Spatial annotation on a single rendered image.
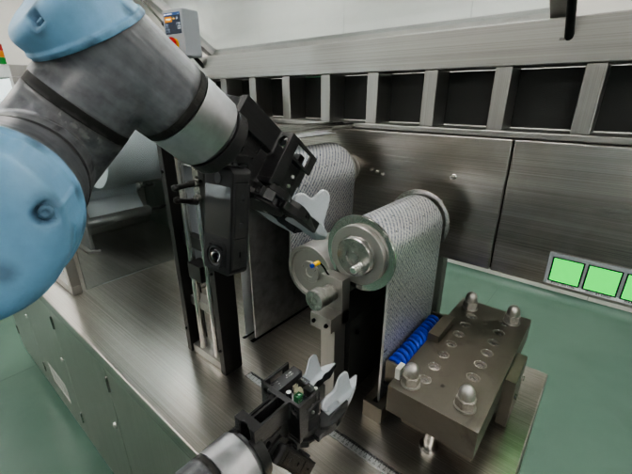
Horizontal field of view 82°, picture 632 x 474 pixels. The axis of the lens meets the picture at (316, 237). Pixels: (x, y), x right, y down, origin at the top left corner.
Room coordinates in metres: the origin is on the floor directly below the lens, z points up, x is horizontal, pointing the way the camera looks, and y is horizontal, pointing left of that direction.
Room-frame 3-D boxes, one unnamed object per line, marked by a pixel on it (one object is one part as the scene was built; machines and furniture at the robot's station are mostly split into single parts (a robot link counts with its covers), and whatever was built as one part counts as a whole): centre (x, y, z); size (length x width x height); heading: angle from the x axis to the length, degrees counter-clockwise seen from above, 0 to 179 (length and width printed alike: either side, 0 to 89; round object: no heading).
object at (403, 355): (0.65, -0.22, 1.03); 0.21 x 0.04 x 0.03; 140
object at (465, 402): (0.47, -0.25, 1.05); 0.04 x 0.04 x 0.04
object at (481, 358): (0.62, -0.32, 1.00); 0.40 x 0.16 x 0.06; 140
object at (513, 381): (0.57, -0.40, 0.96); 0.10 x 0.03 x 0.11; 140
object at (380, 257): (0.70, -0.16, 1.25); 0.26 x 0.12 x 0.12; 140
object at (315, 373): (0.46, 0.00, 1.11); 0.09 x 0.03 x 0.06; 149
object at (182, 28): (0.98, 0.33, 1.66); 0.07 x 0.07 x 0.10; 58
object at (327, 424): (0.39, -0.01, 1.09); 0.09 x 0.05 x 0.02; 131
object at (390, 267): (0.61, -0.08, 1.25); 0.15 x 0.01 x 0.15; 50
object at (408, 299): (0.67, -0.20, 1.11); 0.23 x 0.01 x 0.18; 140
